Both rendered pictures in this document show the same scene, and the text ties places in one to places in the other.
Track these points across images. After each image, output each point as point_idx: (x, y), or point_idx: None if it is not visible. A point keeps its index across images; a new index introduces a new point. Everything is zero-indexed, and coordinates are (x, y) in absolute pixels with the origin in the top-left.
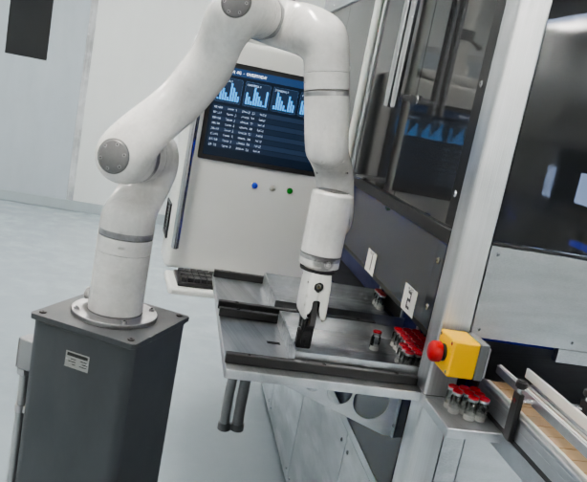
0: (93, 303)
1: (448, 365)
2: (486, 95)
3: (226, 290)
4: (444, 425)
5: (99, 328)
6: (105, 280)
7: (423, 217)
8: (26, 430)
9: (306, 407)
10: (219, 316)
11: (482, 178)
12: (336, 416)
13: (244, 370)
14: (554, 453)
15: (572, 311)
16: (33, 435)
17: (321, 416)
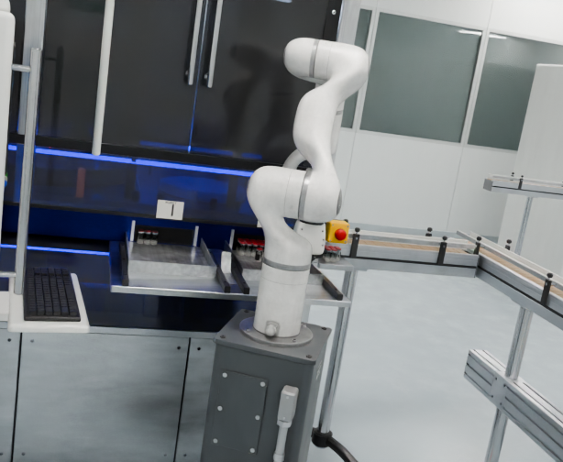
0: (296, 328)
1: (347, 237)
2: None
3: (169, 286)
4: (349, 267)
5: (314, 337)
6: (303, 303)
7: (268, 165)
8: (298, 458)
9: (39, 377)
10: (248, 294)
11: None
12: (149, 341)
13: (346, 297)
14: (388, 247)
15: None
16: (300, 456)
17: (104, 359)
